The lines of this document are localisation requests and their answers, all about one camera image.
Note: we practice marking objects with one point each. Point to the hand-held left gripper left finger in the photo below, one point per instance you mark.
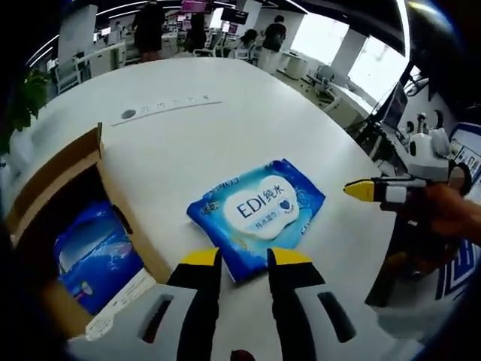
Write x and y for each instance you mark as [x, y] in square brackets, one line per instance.
[195, 301]

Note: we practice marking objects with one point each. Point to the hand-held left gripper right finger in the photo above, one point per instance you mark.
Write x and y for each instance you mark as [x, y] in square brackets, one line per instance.
[297, 297]

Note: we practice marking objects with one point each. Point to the computer monitor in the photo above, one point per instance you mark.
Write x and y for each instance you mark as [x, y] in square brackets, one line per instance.
[396, 107]

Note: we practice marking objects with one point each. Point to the blue wet wipes pack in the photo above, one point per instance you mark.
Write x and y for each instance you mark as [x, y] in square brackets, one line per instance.
[259, 214]

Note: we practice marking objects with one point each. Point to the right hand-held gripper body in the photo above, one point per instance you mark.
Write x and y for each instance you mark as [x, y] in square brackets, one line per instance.
[428, 158]

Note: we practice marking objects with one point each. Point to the brown cardboard shoe box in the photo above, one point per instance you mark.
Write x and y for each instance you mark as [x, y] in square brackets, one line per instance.
[49, 169]

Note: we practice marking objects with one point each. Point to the person's right hand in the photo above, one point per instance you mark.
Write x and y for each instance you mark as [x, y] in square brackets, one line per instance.
[454, 214]

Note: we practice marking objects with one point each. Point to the potted green plant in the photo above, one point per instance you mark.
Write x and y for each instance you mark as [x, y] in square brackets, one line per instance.
[32, 97]

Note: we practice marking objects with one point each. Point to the blue soft tissue pack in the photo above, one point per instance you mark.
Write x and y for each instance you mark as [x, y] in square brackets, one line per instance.
[97, 255]

